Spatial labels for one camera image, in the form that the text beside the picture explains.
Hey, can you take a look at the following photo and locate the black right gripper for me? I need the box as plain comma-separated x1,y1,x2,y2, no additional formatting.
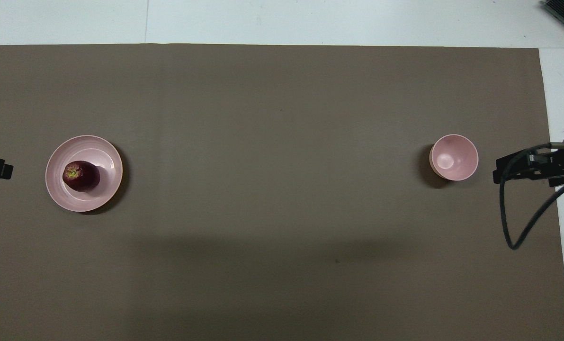
493,150,564,188

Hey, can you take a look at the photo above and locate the red apple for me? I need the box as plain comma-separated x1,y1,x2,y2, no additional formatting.
63,161,100,192

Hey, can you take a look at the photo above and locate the pink bowl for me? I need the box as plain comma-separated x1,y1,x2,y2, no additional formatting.
429,134,479,181

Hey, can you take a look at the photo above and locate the pink plate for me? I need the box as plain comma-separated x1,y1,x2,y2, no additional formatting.
45,135,124,213

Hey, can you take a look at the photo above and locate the brown table mat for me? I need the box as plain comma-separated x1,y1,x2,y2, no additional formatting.
0,44,564,341

